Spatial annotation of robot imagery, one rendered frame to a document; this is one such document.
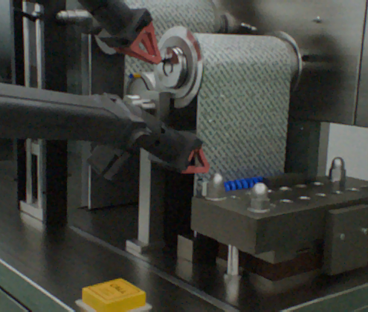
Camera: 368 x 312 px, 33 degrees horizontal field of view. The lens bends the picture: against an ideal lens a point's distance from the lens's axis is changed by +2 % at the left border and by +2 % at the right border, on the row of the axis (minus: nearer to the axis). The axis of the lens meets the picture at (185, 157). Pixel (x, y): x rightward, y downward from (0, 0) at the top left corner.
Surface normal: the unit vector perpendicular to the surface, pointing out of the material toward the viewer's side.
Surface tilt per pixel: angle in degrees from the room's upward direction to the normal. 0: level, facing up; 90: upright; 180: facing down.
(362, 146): 90
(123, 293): 0
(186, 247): 90
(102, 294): 0
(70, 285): 0
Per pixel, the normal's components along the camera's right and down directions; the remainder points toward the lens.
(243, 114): 0.62, 0.17
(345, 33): -0.79, 0.08
